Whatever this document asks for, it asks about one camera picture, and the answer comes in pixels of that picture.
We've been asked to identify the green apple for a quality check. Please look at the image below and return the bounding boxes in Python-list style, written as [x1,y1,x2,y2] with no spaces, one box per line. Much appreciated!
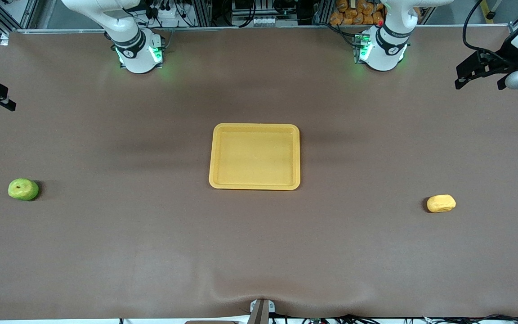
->
[8,178,40,202]

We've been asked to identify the yellow plastic tray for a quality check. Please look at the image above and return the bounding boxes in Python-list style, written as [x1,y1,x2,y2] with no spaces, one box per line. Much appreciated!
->
[209,123,301,191]

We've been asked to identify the orange bagged goods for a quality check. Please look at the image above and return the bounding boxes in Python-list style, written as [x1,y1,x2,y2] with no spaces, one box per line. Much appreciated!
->
[329,0,386,26]

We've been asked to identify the white power strip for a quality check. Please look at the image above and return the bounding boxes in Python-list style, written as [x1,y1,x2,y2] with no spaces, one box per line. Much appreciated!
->
[156,4,184,28]

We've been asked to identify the brown table mat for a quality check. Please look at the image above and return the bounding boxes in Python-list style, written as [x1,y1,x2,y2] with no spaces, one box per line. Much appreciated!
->
[0,25,518,321]

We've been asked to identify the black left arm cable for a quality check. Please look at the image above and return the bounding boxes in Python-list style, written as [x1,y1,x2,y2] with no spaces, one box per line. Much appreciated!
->
[462,0,511,60]

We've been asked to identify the aluminium frame profile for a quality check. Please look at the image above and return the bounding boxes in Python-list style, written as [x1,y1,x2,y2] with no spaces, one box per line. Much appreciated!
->
[0,0,39,36]

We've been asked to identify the aluminium table edge rail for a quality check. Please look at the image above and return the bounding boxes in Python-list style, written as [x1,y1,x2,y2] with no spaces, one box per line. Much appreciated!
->
[15,22,511,35]

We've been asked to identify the black floor cables bundle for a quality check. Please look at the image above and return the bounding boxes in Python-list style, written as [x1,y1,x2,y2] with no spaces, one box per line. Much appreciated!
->
[302,314,518,324]

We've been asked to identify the metal table clamp bracket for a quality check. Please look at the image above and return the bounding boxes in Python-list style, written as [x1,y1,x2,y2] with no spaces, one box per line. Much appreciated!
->
[249,298,276,324]

